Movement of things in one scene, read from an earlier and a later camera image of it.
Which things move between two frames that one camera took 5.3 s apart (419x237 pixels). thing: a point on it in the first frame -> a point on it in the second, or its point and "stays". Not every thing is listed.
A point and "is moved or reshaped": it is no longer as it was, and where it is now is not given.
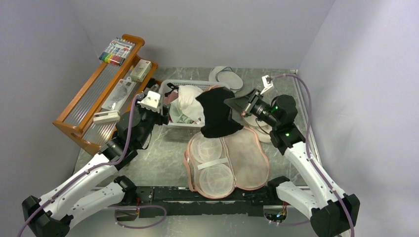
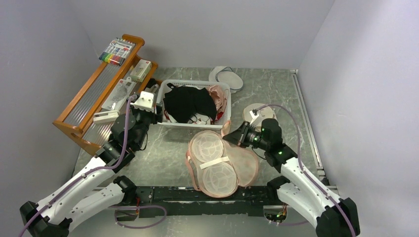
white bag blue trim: x=226 y=75 stays
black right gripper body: x=260 y=108 -> x=249 y=136
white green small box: x=141 y=70 stays
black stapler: x=151 y=81 stays
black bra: x=217 y=122 -> x=182 y=103
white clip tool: x=106 y=116 stays
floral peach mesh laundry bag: x=214 y=167 is moved or reshaped
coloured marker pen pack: x=116 y=52 stays
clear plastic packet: x=119 y=94 stays
